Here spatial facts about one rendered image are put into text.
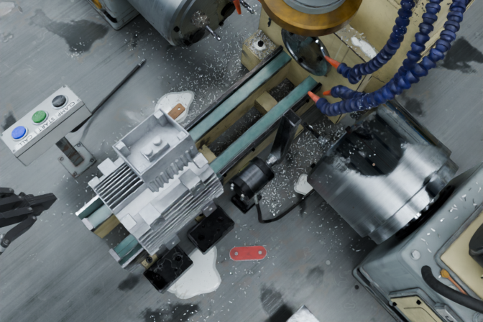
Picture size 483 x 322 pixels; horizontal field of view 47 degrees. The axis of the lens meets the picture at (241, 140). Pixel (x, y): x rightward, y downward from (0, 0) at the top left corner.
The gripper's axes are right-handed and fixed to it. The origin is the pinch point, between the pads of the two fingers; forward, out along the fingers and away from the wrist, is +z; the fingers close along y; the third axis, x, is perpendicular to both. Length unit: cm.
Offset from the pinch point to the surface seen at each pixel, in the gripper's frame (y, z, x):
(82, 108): 14.3, 19.2, -8.9
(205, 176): -13.6, 22.1, -17.6
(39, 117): 17.7, 14.2, -3.0
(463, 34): -26, 88, -76
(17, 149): 15.0, 10.4, 3.1
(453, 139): -44, 75, -55
